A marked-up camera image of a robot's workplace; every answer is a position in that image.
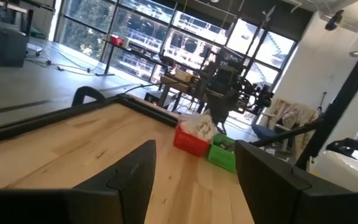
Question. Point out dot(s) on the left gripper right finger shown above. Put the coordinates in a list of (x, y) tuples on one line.
[(269, 193)]

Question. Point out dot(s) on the red box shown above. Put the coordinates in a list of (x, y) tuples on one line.
[(116, 40)]

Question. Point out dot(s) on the black wall camera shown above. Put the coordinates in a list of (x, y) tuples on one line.
[(333, 20)]

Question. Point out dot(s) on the red plastic basket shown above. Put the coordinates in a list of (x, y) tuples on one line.
[(190, 143)]

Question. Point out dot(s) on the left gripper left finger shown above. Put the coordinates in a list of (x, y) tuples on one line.
[(120, 193)]

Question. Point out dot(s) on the white cotton assortment clear bag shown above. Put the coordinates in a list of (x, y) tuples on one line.
[(200, 126)]

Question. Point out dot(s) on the black leg side table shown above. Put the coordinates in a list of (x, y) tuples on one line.
[(110, 59)]

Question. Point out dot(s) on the black aluminium table frame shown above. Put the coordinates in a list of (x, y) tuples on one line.
[(57, 119)]

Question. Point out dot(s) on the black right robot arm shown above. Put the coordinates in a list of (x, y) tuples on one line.
[(228, 90)]

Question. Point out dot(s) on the large grid window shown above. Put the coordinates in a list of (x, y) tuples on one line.
[(191, 46)]

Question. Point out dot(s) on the black computer tower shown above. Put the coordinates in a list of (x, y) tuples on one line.
[(3, 43)]

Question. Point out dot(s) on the chair with beige cloth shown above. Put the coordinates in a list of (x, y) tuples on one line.
[(291, 119)]

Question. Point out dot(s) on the dark glossy curved object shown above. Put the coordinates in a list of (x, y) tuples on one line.
[(353, 146)]

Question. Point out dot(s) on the cluttered wooden workbench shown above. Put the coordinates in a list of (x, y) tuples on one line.
[(179, 81)]

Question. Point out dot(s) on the black slanted frame post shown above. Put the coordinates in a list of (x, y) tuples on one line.
[(346, 93)]

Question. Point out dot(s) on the green plastic basket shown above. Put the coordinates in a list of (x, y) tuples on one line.
[(222, 155)]

